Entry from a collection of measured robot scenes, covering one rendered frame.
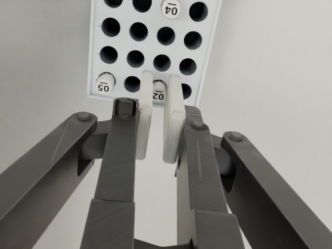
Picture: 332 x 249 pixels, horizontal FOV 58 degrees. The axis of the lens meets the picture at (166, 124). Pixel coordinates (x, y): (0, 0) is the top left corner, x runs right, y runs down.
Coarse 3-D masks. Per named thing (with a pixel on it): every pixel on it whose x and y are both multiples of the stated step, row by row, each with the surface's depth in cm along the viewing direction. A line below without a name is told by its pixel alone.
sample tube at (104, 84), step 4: (104, 72) 22; (100, 76) 21; (104, 76) 21; (108, 76) 21; (112, 76) 22; (100, 80) 20; (104, 80) 20; (108, 80) 21; (112, 80) 21; (96, 84) 21; (100, 84) 21; (104, 84) 21; (108, 84) 21; (112, 84) 21; (96, 88) 21; (100, 88) 21; (104, 88) 21; (108, 88) 21; (112, 88) 21; (100, 92) 21; (104, 92) 21; (108, 92) 21
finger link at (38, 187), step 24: (72, 120) 13; (96, 120) 14; (48, 144) 11; (72, 144) 11; (24, 168) 10; (48, 168) 10; (72, 168) 12; (0, 192) 9; (24, 192) 9; (48, 192) 10; (72, 192) 12; (0, 216) 8; (24, 216) 9; (48, 216) 11; (0, 240) 8; (24, 240) 9
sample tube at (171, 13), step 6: (168, 0) 18; (174, 0) 18; (162, 6) 19; (168, 6) 18; (174, 6) 18; (180, 6) 19; (162, 12) 19; (168, 12) 19; (174, 12) 19; (180, 12) 19; (168, 18) 19; (174, 18) 19
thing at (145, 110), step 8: (144, 72) 20; (144, 80) 19; (152, 80) 19; (144, 88) 17; (152, 88) 18; (144, 96) 16; (152, 96) 17; (144, 104) 15; (152, 104) 16; (144, 112) 15; (152, 112) 15; (144, 120) 15; (144, 128) 15; (136, 136) 15; (144, 136) 15; (136, 144) 16; (144, 144) 16; (136, 152) 16; (144, 152) 16
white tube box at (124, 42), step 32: (96, 0) 20; (128, 0) 20; (160, 0) 20; (192, 0) 20; (96, 32) 20; (128, 32) 20; (160, 32) 24; (192, 32) 24; (96, 64) 21; (128, 64) 22; (160, 64) 24; (192, 64) 24; (96, 96) 22; (128, 96) 23; (192, 96) 23
